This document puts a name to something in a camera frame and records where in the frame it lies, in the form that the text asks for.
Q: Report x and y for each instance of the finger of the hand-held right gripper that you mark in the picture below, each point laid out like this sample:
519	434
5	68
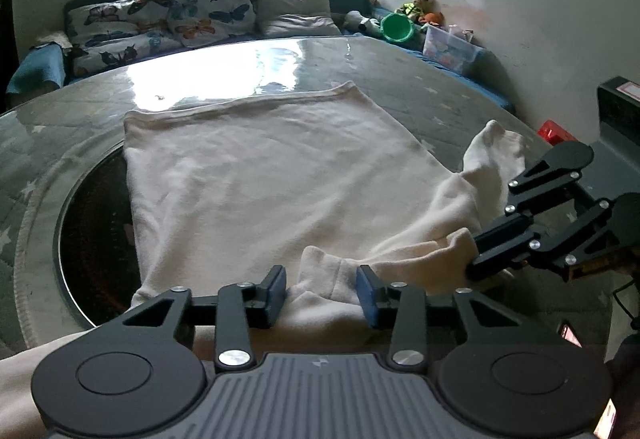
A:
500	264
500	231

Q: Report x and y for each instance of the white crumpled cloth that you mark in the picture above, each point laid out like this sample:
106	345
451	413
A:
52	39

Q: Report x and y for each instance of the green plastic bucket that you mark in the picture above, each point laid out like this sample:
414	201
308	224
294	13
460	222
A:
397	29

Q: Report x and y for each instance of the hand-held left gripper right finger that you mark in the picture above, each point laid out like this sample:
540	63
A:
367	300

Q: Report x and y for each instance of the dark device with lit screen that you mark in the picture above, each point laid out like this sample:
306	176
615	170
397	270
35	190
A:
605	419

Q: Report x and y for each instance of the clear plastic storage box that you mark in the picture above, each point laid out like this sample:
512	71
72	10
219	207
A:
450	51

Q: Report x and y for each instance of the green and brown stuffed toy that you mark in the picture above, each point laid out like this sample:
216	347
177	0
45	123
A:
415	6

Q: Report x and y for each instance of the blue towel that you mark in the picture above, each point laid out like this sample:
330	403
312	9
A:
35	69

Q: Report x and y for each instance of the red plastic object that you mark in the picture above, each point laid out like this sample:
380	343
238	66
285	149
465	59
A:
555	133

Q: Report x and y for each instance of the square butterfly print pillow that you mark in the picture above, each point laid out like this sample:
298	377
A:
215	4

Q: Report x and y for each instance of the black round induction cooktop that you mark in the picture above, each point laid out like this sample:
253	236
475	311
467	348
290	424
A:
90	244

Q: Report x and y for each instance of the beige cushion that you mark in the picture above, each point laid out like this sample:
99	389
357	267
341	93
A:
300	25
292	1

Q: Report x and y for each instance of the black and white plush toy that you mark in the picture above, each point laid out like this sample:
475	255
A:
362	23

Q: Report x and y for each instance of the orange stuffed toy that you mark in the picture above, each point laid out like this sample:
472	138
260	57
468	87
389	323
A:
432	18

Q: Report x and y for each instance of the small pink lit device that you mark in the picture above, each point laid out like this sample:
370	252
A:
571	336

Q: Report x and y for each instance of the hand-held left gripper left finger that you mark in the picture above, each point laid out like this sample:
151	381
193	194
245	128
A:
276	295

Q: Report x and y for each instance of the cream sweater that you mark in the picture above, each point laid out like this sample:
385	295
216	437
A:
280	169

